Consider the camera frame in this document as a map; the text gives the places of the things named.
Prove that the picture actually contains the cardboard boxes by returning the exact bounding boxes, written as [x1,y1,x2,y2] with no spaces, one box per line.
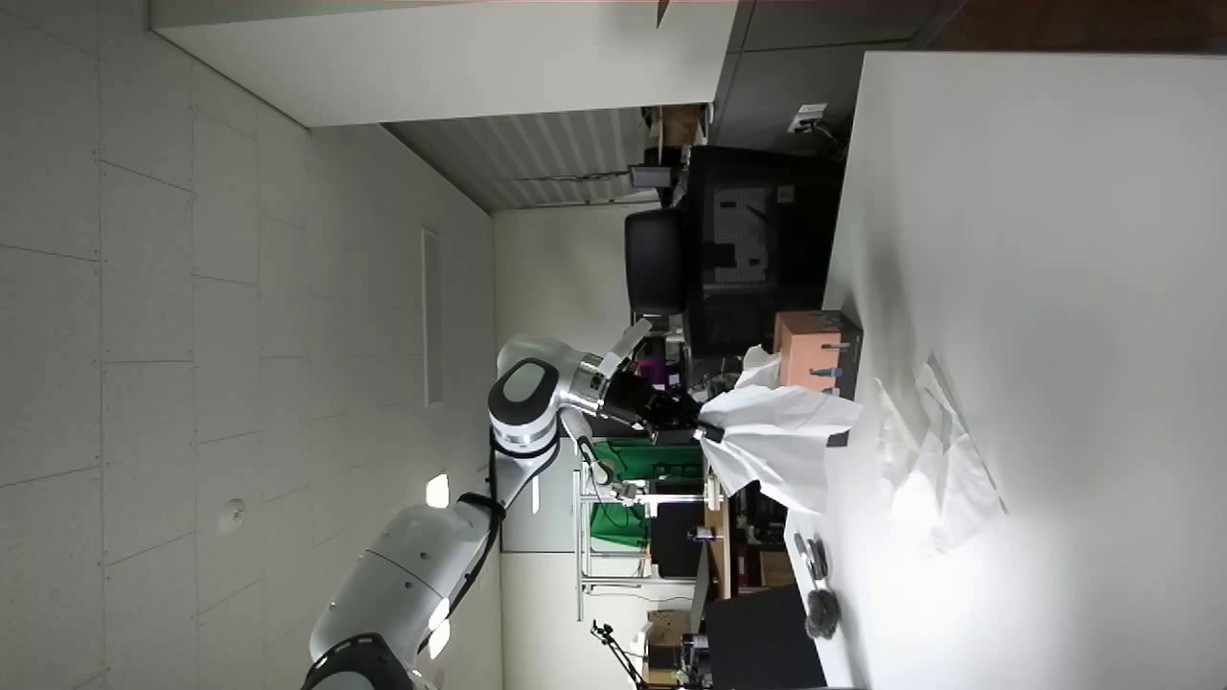
[645,104,708,150]

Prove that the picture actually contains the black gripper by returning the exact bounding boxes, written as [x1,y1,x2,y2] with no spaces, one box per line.
[600,361,699,435]

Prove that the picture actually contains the green crate on shelf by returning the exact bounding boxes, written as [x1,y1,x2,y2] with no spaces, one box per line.
[581,438,700,548]

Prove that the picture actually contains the black office chair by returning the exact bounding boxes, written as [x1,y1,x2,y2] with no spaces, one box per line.
[623,145,835,358]

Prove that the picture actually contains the white tissue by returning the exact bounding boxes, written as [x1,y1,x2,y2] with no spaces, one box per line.
[695,345,860,513]

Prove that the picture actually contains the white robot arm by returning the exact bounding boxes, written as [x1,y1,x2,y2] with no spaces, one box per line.
[300,320,656,690]

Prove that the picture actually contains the loose white tissues pile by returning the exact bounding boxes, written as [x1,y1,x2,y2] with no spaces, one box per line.
[872,363,1008,551]

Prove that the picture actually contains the pink tissue box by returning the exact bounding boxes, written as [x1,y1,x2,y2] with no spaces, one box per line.
[774,311,860,400]

